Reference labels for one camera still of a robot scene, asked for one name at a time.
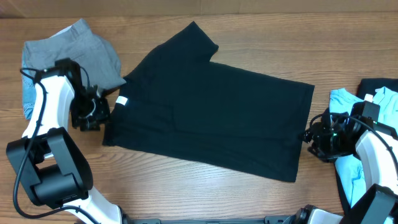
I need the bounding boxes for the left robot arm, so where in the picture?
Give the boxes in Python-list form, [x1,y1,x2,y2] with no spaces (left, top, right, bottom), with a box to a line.
[6,58,129,224]

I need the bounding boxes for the black t-shirt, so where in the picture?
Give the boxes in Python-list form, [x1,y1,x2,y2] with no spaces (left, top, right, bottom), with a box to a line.
[103,23,314,182]

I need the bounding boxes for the grey folded shorts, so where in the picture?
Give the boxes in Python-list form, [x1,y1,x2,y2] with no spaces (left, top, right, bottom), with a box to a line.
[22,19,126,90]

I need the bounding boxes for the black garment under pile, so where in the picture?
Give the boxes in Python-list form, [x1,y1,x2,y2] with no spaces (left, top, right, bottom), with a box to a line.
[325,78,397,213]

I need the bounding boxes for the light blue t-shirt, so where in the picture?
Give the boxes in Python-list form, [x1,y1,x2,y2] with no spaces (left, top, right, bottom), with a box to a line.
[349,94,397,212]

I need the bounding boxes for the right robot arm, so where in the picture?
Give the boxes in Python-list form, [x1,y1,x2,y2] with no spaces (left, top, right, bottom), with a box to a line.
[284,101,397,224]

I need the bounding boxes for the blue denim folded garment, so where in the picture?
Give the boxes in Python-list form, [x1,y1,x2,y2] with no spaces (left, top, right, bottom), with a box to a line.
[21,75,36,119]

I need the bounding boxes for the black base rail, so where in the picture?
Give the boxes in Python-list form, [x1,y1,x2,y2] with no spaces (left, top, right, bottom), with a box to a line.
[123,215,292,224]

